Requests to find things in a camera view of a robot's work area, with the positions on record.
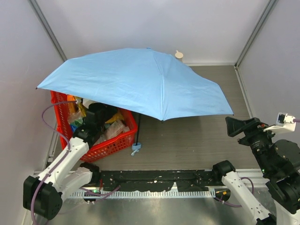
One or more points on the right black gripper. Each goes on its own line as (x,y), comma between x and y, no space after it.
(248,129)

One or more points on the light blue folding umbrella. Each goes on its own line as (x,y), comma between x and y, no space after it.
(139,80)

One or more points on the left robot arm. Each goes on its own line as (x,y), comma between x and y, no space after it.
(44,194)

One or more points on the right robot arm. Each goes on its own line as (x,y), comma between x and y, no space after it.
(279,162)

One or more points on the cream cap lotion bottle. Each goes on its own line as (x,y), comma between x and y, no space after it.
(179,55)

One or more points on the yellow Lays chip bag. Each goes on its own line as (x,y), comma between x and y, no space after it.
(115,117)

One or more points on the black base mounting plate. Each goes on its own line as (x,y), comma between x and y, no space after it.
(159,180)

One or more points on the pink snack packet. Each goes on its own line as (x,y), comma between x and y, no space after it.
(116,128)

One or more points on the red plastic basket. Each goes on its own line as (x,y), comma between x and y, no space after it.
(105,148)

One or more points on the blue green snack box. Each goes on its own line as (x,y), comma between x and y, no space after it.
(73,128)

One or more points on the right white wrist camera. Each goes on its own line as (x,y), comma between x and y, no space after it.
(285,123)

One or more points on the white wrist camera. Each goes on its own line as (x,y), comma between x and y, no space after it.
(78,100)
(285,123)

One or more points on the white slotted cable duct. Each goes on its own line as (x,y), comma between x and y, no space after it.
(169,194)

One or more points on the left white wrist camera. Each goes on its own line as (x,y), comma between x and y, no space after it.
(78,100)

